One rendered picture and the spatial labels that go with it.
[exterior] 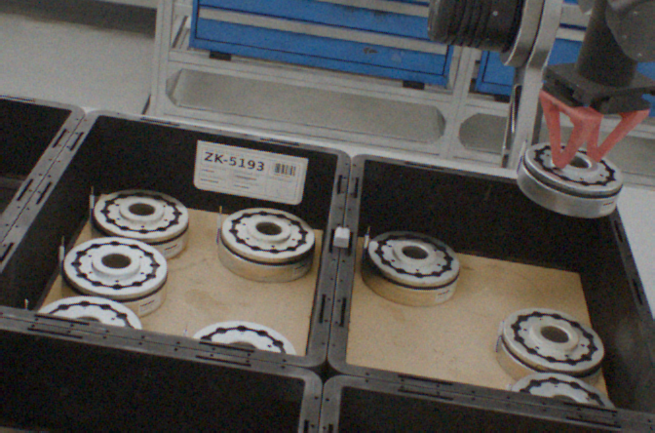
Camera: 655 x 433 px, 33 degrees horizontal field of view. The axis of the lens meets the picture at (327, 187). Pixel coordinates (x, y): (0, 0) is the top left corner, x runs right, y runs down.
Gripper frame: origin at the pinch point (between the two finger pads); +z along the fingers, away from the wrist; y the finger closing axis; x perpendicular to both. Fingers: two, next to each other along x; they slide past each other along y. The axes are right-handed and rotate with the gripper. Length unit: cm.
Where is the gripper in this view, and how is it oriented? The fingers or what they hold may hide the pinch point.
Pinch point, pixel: (577, 156)
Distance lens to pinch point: 114.3
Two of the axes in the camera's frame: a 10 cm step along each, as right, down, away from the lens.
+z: -1.7, 8.7, 4.7
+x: -5.3, -4.8, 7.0
